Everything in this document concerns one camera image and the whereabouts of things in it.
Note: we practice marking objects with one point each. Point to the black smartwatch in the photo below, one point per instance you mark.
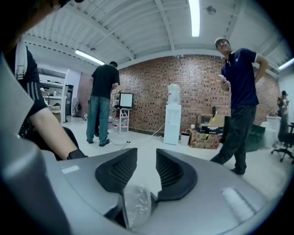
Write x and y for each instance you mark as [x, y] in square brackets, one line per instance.
[77, 154]

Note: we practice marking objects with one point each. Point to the dark green tub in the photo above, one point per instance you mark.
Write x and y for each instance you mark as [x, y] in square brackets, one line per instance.
[256, 137]

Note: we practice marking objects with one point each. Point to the black office chair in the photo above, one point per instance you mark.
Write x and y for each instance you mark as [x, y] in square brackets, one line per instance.
[284, 135]

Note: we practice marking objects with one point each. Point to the person's black striped shirt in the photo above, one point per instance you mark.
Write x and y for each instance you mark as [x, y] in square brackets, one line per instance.
[32, 75]

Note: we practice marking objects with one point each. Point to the black cabinet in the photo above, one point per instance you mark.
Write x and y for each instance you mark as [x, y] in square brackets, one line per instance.
[69, 101]

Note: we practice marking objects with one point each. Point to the long ceiling light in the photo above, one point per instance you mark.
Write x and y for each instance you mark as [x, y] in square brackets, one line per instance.
[286, 63]
[194, 18]
[89, 57]

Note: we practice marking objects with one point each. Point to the flat black box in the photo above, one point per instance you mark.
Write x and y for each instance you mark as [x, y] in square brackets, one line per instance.
[211, 129]

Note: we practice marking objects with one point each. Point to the clear water jug red label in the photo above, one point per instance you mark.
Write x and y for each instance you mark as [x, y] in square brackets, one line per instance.
[115, 124]
[124, 125]

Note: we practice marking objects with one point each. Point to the white phone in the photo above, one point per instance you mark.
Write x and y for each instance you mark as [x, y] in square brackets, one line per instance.
[222, 78]

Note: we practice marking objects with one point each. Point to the clear plastic bag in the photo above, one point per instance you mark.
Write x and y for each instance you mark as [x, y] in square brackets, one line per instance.
[137, 204]

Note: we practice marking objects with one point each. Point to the person's left forearm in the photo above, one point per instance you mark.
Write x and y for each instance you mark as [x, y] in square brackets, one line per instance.
[50, 128]

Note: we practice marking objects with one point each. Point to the person's black trousers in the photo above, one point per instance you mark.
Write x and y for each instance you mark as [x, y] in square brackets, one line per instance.
[66, 137]

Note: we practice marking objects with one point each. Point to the white container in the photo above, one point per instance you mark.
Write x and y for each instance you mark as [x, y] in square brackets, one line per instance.
[269, 133]

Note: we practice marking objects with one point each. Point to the white power strip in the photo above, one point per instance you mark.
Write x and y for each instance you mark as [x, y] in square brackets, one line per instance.
[128, 142]

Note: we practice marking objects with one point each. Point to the clear water dispenser bottle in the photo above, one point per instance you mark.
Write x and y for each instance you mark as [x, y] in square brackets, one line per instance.
[173, 94]

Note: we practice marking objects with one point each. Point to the printed cardboard box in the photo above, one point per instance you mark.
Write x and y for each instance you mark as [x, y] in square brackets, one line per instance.
[204, 140]

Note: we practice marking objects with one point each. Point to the white shelving unit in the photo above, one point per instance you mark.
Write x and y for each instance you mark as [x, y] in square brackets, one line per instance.
[55, 91]

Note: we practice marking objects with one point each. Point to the small white waste bin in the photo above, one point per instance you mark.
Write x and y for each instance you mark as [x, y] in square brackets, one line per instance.
[184, 139]

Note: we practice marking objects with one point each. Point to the ceiling dome sensor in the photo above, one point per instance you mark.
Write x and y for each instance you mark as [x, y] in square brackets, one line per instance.
[210, 10]

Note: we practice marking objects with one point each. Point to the black bottle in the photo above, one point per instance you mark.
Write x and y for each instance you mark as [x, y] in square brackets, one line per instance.
[214, 110]

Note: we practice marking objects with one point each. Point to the open brown cardboard box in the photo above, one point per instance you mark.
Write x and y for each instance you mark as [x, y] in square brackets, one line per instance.
[214, 119]

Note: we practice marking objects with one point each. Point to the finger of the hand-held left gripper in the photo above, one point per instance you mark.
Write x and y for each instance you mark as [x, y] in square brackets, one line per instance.
[92, 183]
[206, 206]

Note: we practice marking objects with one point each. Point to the white screen monitor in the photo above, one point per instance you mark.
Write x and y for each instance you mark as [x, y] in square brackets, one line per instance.
[126, 100]

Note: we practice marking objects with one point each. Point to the white water dispenser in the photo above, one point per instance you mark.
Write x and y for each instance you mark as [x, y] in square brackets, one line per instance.
[171, 124]

